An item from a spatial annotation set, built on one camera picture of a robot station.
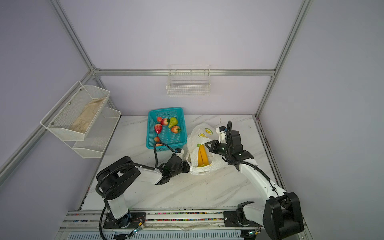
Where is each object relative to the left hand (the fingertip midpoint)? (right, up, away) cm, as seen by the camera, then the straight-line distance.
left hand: (191, 164), depth 92 cm
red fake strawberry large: (-25, +23, +15) cm, 37 cm away
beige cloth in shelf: (-56, +25, -16) cm, 64 cm away
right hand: (+8, +14, -12) cm, 20 cm away
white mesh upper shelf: (-62, +28, -15) cm, 70 cm away
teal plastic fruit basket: (-20, +24, +21) cm, 38 cm away
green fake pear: (-14, +27, +19) cm, 36 cm away
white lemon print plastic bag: (+6, +19, -8) cm, 21 cm away
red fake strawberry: (-21, +28, +19) cm, 39 cm away
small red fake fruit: (-25, +15, +11) cm, 31 cm away
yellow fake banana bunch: (+8, +4, +1) cm, 9 cm away
